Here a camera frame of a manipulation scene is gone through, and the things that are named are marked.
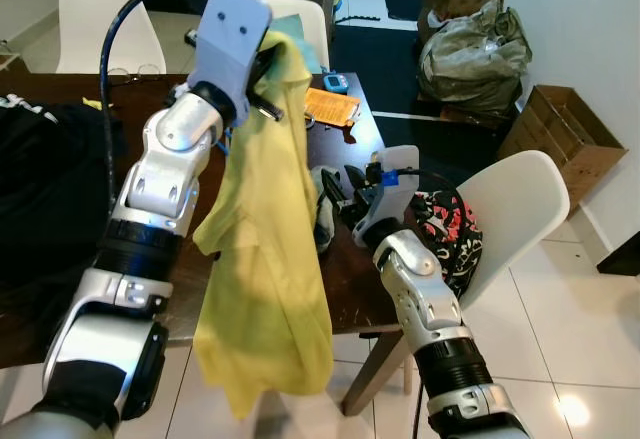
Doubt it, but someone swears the yellow printed t-shirt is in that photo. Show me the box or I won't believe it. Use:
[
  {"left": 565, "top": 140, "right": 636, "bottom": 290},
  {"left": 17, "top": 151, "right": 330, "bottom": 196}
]
[{"left": 190, "top": 29, "right": 336, "bottom": 420}]

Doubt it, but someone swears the grey green cloth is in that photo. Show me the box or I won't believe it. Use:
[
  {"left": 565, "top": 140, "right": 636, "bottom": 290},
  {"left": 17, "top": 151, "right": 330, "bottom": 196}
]
[{"left": 308, "top": 164, "right": 351, "bottom": 252}]

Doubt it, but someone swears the white plastic chair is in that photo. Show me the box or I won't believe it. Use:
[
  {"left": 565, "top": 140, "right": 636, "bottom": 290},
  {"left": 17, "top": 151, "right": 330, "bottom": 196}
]
[
  {"left": 455, "top": 149, "right": 571, "bottom": 305},
  {"left": 262, "top": 0, "right": 331, "bottom": 75},
  {"left": 55, "top": 0, "right": 166, "bottom": 75}
]

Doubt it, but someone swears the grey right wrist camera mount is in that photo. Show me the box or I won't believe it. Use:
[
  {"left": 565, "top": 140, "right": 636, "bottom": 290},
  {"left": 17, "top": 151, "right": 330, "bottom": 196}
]
[{"left": 355, "top": 146, "right": 421, "bottom": 245}]

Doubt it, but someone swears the olive green sack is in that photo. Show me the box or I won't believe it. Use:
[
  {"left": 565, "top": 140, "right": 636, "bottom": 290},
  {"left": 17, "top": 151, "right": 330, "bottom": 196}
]
[{"left": 418, "top": 0, "right": 533, "bottom": 115}]

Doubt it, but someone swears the brown cardboard box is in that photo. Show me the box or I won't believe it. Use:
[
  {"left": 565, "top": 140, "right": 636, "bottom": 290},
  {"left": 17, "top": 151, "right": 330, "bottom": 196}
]
[{"left": 497, "top": 84, "right": 628, "bottom": 220}]

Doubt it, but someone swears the teal cloth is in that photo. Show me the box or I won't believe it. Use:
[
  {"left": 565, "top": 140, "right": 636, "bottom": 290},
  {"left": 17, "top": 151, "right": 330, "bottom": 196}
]
[{"left": 270, "top": 14, "right": 326, "bottom": 75}]

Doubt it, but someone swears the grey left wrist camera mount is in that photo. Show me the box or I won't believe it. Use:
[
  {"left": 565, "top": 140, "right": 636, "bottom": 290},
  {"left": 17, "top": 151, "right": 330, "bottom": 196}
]
[{"left": 190, "top": 0, "right": 273, "bottom": 100}]

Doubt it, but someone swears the red black floral cloth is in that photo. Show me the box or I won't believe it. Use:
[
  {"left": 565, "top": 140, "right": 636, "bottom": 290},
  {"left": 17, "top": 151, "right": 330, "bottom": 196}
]
[{"left": 415, "top": 189, "right": 486, "bottom": 295}]

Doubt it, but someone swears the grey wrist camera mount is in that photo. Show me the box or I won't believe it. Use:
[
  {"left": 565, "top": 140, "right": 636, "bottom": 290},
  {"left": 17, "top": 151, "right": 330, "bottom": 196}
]
[
  {"left": 190, "top": 0, "right": 273, "bottom": 100},
  {"left": 355, "top": 146, "right": 421, "bottom": 245}
]

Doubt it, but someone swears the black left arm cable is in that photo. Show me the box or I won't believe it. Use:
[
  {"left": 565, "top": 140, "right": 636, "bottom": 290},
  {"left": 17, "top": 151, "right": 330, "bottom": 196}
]
[{"left": 100, "top": 0, "right": 213, "bottom": 225}]

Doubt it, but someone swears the orange paper sheet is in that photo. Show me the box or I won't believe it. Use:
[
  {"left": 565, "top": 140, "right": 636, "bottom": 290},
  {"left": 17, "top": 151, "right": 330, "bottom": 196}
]
[{"left": 303, "top": 87, "right": 361, "bottom": 130}]

